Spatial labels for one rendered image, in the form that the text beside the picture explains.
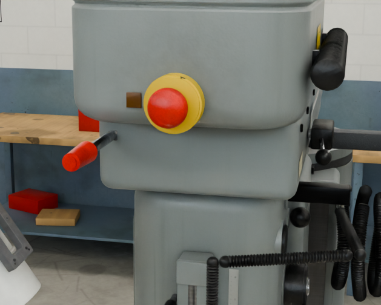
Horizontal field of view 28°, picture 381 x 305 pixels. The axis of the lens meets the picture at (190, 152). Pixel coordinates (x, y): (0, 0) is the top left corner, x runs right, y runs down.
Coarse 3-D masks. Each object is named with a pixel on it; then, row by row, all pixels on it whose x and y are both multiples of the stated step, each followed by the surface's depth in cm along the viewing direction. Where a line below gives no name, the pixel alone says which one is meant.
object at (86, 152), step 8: (104, 136) 87; (112, 136) 89; (80, 144) 80; (88, 144) 81; (96, 144) 84; (104, 144) 86; (72, 152) 77; (80, 152) 78; (88, 152) 79; (96, 152) 81; (64, 160) 77; (72, 160) 77; (80, 160) 77; (88, 160) 79; (72, 168) 77
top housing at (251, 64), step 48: (96, 0) 77; (144, 0) 76; (192, 0) 75; (240, 0) 74; (288, 0) 75; (96, 48) 79; (144, 48) 77; (192, 48) 76; (240, 48) 75; (288, 48) 76; (96, 96) 80; (240, 96) 76; (288, 96) 77
